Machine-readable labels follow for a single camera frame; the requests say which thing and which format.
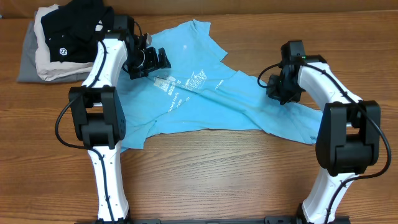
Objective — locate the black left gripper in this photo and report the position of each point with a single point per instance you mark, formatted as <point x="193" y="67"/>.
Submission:
<point x="153" y="63"/>

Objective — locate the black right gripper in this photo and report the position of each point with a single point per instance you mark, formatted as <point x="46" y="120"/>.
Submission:
<point x="273" y="93"/>

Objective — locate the light blue printed t-shirt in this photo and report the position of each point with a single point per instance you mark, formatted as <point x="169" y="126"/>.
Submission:
<point x="200" y="92"/>

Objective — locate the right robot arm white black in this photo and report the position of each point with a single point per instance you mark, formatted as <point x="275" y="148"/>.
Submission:
<point x="348" y="138"/>

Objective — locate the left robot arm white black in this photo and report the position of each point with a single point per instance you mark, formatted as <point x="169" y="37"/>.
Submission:
<point x="100" y="125"/>

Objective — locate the black polo shirt with logo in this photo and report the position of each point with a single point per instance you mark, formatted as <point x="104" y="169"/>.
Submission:
<point x="72" y="31"/>

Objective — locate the folded beige garment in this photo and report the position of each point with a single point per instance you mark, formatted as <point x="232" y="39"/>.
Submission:
<point x="46" y="69"/>

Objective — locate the folded grey garment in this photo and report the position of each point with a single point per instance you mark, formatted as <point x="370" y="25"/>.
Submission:
<point x="27" y="71"/>

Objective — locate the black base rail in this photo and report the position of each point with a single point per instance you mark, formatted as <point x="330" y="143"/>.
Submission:
<point x="266" y="220"/>

